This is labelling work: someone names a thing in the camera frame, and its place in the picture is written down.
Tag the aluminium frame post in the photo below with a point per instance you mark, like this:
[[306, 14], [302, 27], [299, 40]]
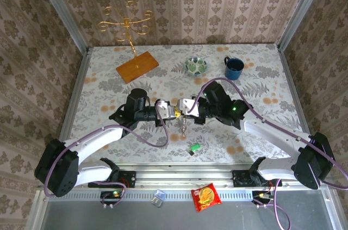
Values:
[[301, 9], [62, 9]]

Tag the red snack packet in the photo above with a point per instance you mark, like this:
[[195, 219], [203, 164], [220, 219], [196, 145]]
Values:
[[206, 197]]

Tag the dark blue mug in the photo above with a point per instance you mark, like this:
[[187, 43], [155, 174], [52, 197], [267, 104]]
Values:
[[233, 71]]

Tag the silver keyring with keys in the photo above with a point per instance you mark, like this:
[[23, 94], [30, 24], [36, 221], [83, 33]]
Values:
[[183, 128]]

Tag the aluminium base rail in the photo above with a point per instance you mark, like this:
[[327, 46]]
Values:
[[185, 178]]

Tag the gold jewelry stand wooden base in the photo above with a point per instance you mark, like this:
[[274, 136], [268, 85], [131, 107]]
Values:
[[138, 67]]

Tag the leaf pattern bowl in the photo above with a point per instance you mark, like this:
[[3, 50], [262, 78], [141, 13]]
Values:
[[195, 66]]

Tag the small circuit board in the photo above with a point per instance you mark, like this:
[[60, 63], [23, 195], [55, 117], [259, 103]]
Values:
[[261, 195], [112, 194]]

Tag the grey metal shelf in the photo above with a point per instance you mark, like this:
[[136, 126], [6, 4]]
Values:
[[174, 216]]

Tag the clear plastic packet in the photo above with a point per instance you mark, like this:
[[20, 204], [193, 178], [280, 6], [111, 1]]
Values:
[[158, 198]]

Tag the aluminium table side rail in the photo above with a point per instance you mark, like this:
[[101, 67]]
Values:
[[296, 91], [73, 99]]

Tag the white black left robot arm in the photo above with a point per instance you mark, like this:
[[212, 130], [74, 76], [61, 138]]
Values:
[[89, 140]]

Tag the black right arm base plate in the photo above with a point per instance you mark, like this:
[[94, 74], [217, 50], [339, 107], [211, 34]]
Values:
[[242, 179]]

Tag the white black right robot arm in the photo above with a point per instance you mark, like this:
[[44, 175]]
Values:
[[274, 132]]

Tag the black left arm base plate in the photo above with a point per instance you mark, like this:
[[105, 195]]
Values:
[[127, 178]]

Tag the green black key tag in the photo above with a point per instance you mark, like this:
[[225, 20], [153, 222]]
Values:
[[195, 147]]

